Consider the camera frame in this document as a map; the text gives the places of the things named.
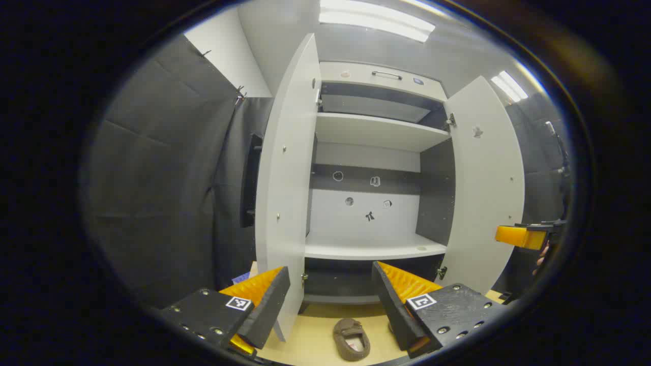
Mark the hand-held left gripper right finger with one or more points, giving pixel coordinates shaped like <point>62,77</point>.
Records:
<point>394,310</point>

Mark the grey cabinet door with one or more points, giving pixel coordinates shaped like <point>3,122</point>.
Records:
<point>285,178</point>
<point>483,203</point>

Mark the metal door hinge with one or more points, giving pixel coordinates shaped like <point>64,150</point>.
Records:
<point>304,279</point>
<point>441,272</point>
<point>318,97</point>
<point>450,120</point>

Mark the blue object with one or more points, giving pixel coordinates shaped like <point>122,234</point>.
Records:
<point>242,278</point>

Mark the black backdrop cloth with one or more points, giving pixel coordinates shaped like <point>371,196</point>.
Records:
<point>163,193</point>

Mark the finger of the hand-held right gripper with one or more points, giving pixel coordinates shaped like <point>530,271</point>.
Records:
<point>513,236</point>

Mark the brown fuzzy shoe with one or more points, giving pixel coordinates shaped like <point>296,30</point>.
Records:
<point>351,338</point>

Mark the ceiling light panel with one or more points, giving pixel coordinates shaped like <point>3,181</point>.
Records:
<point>509,85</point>
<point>376,19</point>

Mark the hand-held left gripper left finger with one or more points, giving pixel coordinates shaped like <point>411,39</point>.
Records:
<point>267,310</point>

